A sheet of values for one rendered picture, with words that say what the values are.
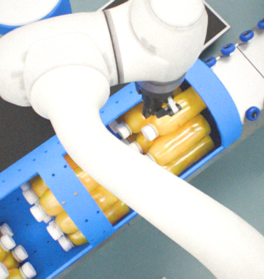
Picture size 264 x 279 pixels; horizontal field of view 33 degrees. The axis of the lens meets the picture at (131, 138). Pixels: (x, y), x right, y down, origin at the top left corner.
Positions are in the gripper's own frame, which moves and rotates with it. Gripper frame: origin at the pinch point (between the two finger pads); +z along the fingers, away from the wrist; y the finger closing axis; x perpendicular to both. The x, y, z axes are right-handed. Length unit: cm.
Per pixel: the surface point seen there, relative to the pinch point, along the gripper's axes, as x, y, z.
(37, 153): 24.6, 9.8, 14.2
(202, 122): -13.1, -6.7, 19.0
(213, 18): -85, 46, 119
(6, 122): 31, 61, 119
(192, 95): -14.0, -0.3, 14.8
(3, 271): 47, -7, 21
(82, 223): 25.4, -9.8, 12.2
